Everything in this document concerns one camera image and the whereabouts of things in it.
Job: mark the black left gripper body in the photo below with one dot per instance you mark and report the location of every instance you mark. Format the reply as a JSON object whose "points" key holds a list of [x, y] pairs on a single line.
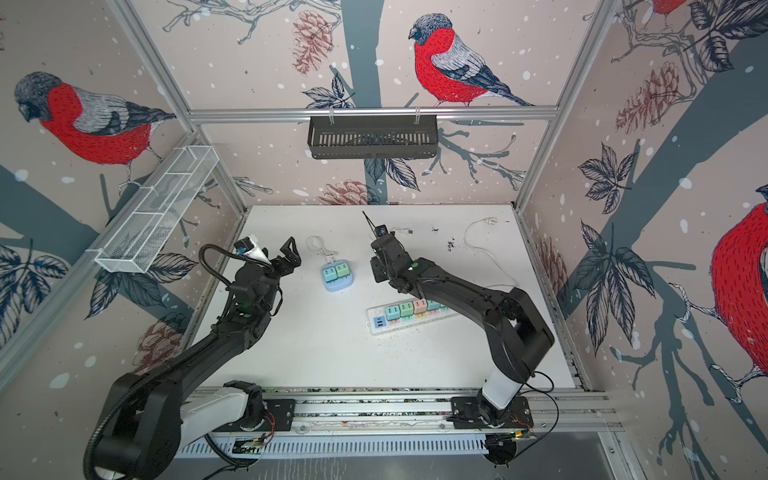
{"points": [[272, 276]]}

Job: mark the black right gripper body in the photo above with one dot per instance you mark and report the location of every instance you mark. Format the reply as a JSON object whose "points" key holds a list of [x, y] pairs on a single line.
{"points": [[381, 272]]}

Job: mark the teal charger plug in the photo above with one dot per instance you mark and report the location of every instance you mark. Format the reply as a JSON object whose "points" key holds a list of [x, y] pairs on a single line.
{"points": [[329, 274], [392, 313], [433, 304]]}

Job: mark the green charger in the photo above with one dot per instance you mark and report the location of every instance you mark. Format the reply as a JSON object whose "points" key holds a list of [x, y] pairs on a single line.
{"points": [[406, 309]]}

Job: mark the green charger plug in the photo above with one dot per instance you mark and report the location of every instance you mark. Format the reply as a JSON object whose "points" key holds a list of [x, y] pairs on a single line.
{"points": [[343, 269]]}

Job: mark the pink charger plug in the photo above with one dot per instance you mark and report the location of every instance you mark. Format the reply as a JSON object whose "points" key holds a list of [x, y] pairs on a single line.
{"points": [[419, 306]]}

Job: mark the blue square power socket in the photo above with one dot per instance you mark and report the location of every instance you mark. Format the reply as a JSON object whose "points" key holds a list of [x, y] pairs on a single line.
{"points": [[339, 284]]}

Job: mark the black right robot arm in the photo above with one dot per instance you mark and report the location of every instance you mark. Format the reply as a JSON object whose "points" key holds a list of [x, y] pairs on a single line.
{"points": [[517, 335]]}

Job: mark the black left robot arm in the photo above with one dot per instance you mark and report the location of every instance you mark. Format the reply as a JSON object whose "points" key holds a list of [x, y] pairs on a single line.
{"points": [[140, 427]]}

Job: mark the white multicolour power strip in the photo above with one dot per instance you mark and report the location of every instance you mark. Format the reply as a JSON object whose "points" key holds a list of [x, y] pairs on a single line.
{"points": [[378, 324]]}

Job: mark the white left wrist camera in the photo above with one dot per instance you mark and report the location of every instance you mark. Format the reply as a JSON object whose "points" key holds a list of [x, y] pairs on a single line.
{"points": [[249, 248]]}

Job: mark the black wire basket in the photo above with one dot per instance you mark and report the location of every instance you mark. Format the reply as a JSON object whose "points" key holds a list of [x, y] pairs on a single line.
{"points": [[373, 137]]}

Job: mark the white wire mesh shelf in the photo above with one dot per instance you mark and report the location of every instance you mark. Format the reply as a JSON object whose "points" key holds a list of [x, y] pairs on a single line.
{"points": [[141, 237]]}

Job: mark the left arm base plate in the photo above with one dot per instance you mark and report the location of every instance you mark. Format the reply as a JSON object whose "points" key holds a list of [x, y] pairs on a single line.
{"points": [[266, 415]]}

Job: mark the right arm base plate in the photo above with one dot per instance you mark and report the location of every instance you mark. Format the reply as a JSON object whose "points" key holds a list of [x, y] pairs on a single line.
{"points": [[478, 413]]}

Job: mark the aluminium mounting rail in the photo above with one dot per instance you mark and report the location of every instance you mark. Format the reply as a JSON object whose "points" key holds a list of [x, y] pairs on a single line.
{"points": [[379, 423]]}

